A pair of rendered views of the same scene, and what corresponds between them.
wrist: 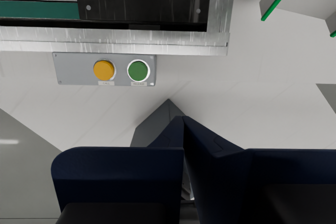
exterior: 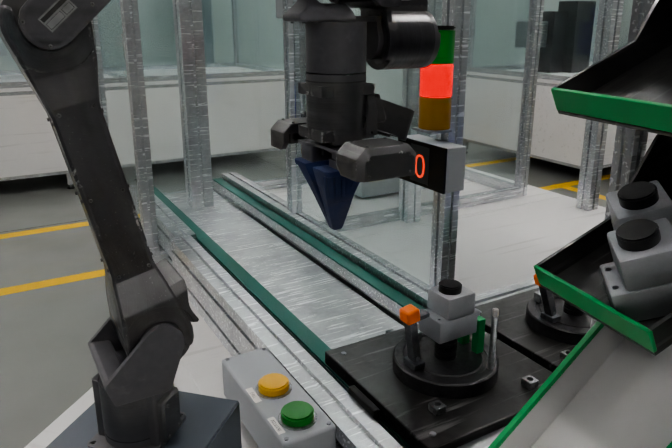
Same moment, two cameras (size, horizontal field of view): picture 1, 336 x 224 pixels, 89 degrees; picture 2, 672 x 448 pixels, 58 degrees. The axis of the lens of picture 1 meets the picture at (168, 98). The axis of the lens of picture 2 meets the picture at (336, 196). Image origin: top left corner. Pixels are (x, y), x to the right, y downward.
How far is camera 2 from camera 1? 63 cm
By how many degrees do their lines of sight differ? 86
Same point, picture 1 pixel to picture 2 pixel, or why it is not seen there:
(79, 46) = (290, 362)
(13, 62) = (209, 360)
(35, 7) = (308, 334)
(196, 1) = (441, 427)
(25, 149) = not seen: outside the picture
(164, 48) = (353, 430)
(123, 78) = (273, 408)
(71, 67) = (256, 362)
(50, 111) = not seen: hidden behind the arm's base
